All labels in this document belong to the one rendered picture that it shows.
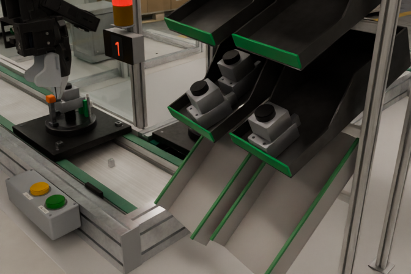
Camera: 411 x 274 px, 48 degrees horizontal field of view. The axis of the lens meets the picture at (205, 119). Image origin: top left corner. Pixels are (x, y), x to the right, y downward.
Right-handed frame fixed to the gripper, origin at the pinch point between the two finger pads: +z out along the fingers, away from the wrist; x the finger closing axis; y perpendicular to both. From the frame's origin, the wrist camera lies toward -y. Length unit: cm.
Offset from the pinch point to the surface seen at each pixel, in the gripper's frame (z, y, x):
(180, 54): 35, -108, -86
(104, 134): 26.3, -23.6, -25.1
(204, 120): 1.8, -12.0, 24.7
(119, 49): 3.3, -29.1, -23.0
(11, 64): 27, -34, -105
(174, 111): 2.4, -11.9, 17.4
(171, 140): 26.3, -33.7, -9.1
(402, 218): 37, -60, 44
